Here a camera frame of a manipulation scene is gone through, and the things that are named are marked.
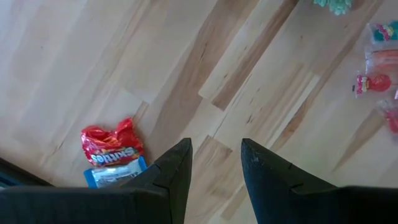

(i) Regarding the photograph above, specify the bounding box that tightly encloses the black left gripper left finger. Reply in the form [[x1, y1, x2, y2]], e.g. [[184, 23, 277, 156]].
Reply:
[[0, 138, 193, 224]]

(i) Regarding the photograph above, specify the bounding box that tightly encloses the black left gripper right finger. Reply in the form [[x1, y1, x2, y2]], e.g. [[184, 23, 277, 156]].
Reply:
[[241, 138, 398, 224]]

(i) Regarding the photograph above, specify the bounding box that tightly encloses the silver blue candy bar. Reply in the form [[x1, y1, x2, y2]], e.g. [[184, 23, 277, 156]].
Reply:
[[83, 155, 149, 189]]

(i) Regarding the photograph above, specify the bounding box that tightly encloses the green potted artificial plant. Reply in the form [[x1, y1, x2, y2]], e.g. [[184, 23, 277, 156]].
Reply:
[[312, 0, 354, 16]]

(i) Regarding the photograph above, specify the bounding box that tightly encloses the red wrapped ring pop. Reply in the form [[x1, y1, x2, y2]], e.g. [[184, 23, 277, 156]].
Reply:
[[354, 73, 392, 98], [377, 99, 398, 135]]

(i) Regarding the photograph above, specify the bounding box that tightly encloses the orange wrapped ring pop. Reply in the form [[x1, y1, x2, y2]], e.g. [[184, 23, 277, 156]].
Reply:
[[364, 46, 398, 74]]

